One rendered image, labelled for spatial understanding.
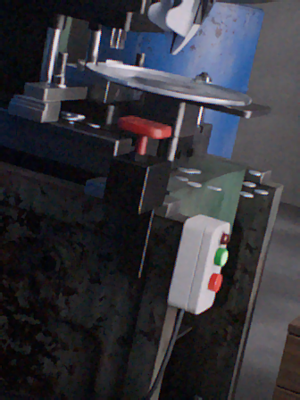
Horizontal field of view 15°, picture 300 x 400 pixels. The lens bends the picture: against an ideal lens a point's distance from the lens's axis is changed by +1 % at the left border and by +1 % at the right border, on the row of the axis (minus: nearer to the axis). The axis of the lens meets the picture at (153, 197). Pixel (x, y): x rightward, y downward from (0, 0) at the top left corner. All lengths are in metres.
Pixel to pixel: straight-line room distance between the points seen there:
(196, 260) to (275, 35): 3.71
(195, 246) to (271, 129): 3.70
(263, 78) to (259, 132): 0.26
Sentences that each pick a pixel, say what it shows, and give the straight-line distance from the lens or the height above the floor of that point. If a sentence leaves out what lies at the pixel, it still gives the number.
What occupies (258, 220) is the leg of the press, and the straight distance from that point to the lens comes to 2.10.
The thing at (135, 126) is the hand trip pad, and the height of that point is 0.76.
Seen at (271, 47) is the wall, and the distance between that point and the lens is 5.29.
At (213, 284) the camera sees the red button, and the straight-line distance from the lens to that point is 1.65.
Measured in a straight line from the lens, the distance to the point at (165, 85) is 1.85.
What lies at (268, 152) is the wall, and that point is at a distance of 5.31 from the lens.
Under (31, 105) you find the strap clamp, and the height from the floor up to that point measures 0.73.
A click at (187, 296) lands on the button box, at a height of 0.52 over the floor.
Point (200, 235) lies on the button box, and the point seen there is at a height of 0.61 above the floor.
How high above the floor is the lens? 0.98
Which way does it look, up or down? 12 degrees down
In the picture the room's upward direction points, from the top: 12 degrees clockwise
